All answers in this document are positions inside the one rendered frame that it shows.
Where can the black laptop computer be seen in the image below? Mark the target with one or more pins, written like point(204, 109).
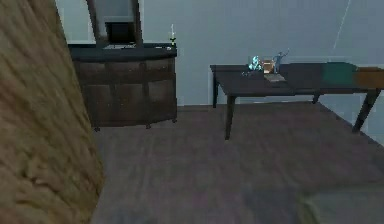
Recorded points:
point(119, 35)

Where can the brown framed mirror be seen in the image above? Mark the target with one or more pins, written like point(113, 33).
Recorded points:
point(115, 13)

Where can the cyan glass ornament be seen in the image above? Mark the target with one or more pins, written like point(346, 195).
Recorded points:
point(255, 64)

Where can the blue grey figurine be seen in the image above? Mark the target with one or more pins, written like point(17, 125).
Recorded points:
point(278, 60)

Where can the orange brown box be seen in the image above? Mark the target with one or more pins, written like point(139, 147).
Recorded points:
point(370, 77)

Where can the dark brown wooden table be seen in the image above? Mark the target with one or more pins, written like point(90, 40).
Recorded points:
point(253, 83)

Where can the white candle on green holder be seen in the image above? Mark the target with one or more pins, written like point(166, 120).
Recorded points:
point(172, 36)

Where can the dark brown chest of drawers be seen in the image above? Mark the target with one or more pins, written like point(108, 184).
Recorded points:
point(128, 90)

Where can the small brown box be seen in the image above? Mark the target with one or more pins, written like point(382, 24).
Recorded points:
point(268, 66)

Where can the teal box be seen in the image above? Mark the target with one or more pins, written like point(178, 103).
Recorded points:
point(338, 74)

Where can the tan woven fabric furniture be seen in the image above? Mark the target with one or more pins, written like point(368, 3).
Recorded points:
point(40, 126)

